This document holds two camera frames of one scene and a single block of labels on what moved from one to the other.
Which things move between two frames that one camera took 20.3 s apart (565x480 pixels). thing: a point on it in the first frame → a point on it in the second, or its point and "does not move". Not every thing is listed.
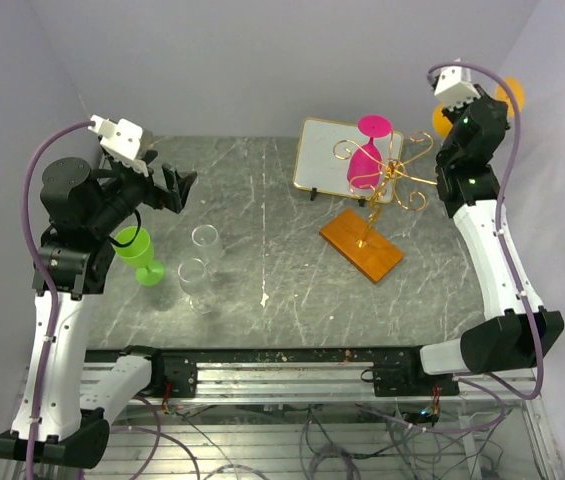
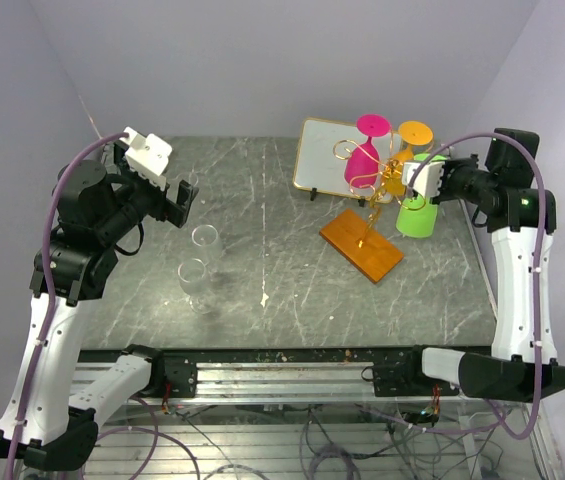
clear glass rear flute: (206, 237) does not move
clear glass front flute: (192, 278) does not move
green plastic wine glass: (140, 253) → (418, 215)
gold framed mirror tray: (324, 150) does not move
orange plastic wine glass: (444, 127) → (411, 133)
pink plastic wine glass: (365, 161) does not move
